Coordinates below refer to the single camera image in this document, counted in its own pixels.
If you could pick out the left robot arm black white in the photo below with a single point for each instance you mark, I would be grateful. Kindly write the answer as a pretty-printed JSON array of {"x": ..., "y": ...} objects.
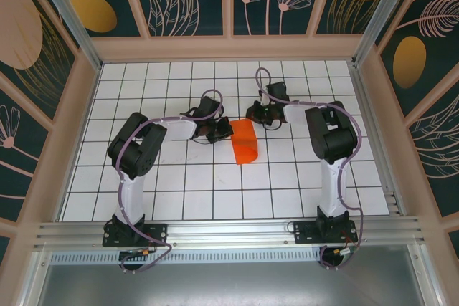
[{"x": 138, "y": 148}]

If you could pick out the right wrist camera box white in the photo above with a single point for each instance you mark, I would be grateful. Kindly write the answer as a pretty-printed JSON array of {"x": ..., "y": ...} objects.
[{"x": 264, "y": 99}]

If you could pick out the small circuit board with connector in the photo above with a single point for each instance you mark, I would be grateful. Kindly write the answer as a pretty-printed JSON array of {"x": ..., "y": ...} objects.
[
  {"x": 134, "y": 253},
  {"x": 344, "y": 250}
]

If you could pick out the aluminium mounting rail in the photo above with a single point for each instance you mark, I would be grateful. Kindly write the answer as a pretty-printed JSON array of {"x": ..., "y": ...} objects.
[{"x": 229, "y": 232}]

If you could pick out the orange square paper sheet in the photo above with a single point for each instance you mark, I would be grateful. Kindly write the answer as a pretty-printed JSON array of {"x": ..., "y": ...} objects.
[{"x": 245, "y": 141}]

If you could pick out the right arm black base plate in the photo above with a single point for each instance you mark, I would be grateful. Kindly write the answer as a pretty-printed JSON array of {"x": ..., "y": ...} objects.
[{"x": 305, "y": 232}]

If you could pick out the aluminium side rail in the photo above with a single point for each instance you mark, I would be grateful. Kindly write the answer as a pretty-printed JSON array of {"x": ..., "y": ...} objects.
[{"x": 373, "y": 123}]

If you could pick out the grey metal sheet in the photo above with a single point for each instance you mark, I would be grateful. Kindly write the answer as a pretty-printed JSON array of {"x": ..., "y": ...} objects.
[{"x": 229, "y": 286}]

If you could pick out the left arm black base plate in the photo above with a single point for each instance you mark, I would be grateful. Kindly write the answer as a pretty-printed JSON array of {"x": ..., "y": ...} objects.
[{"x": 157, "y": 234}]

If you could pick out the aluminium frame post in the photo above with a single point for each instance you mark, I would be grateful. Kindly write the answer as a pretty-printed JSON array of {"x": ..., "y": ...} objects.
[
  {"x": 385, "y": 12},
  {"x": 68, "y": 15}
]

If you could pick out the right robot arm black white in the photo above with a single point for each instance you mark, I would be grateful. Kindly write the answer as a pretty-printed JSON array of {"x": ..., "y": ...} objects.
[{"x": 333, "y": 134}]

